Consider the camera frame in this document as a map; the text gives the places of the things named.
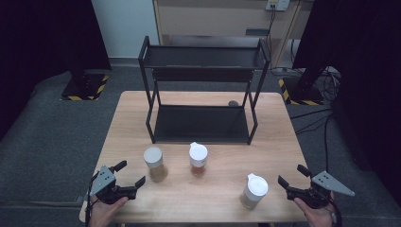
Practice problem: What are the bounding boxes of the grey-lidded jar of tan spice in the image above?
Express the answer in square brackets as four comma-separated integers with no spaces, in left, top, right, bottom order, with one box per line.
[143,146,169,183]

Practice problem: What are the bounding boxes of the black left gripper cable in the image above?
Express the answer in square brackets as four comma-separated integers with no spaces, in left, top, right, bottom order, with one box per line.
[83,171,100,227]

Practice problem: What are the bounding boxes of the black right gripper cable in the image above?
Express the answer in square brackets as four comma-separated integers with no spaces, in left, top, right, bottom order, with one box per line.
[327,198,344,227]

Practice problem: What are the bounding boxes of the white-lidded jar of red-brown spice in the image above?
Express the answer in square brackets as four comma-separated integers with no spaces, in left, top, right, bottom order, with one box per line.
[188,141,209,178]

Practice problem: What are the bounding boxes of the black stand with striped base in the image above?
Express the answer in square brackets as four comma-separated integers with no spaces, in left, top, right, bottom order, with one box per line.
[60,62,110,102]
[277,65,325,107]

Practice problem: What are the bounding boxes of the white-lidded jar of pale spice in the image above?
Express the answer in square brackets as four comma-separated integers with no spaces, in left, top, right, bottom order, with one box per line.
[239,172,270,210]

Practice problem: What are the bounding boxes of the person's left hand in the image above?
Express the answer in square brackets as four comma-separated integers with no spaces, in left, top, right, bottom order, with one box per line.
[89,194,130,227]

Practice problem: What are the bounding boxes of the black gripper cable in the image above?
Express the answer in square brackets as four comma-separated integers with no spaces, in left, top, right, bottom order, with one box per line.
[83,171,100,227]
[327,198,344,227]

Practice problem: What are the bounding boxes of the black metal shelf rack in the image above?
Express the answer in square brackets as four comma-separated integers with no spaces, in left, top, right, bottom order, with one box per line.
[137,35,272,146]

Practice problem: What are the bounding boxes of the black floor cables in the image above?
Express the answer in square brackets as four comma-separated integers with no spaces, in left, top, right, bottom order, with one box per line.
[270,64,343,173]

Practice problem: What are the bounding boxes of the white wall socket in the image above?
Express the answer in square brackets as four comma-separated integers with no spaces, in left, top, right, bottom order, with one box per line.
[265,0,290,12]

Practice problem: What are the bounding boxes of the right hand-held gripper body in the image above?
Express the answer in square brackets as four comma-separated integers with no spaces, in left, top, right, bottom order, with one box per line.
[286,170,357,210]

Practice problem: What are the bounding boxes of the black curtain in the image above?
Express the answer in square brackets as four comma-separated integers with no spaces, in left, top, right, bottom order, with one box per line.
[291,0,401,200]
[0,0,113,141]

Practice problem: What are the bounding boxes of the person's right hand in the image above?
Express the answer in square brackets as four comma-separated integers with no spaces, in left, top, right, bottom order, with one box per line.
[292,192,337,227]

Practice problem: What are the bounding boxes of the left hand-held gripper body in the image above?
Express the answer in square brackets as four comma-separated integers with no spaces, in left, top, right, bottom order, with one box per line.
[89,165,138,205]

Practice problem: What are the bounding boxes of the black socket cable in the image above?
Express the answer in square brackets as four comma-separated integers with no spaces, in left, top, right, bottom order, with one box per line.
[266,7,277,69]

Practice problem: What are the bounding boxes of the wooden cabinet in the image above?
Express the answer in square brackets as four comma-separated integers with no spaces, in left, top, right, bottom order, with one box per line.
[152,0,314,69]

